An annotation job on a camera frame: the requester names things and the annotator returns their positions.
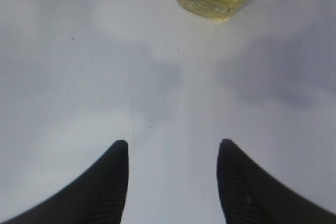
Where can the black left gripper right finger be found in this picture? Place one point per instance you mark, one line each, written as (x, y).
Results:
(248, 194)

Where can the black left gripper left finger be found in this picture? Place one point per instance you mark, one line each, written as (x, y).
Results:
(97, 196)

